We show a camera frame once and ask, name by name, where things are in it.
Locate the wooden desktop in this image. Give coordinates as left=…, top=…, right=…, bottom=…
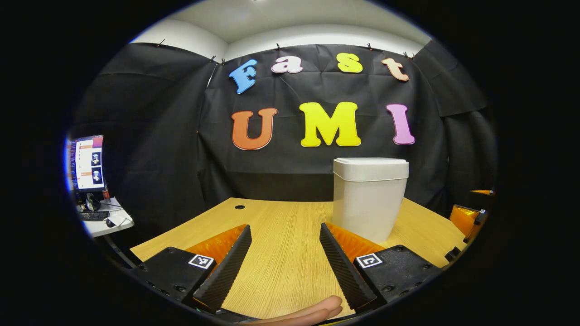
left=130, top=197, right=467, bottom=320

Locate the black backdrop cloth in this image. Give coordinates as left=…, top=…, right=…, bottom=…
left=68, top=40, right=498, bottom=254

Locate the computer monitor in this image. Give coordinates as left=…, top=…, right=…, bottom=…
left=67, top=135, right=105, bottom=193

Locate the white side desk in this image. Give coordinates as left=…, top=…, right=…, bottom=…
left=79, top=197, right=135, bottom=238

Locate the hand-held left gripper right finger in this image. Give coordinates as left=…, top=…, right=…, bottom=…
left=319, top=222, right=442, bottom=312

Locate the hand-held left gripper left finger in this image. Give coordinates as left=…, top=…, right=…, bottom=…
left=130, top=223, right=252, bottom=314

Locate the white desktop garbage bin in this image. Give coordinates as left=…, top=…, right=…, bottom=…
left=333, top=157, right=410, bottom=244

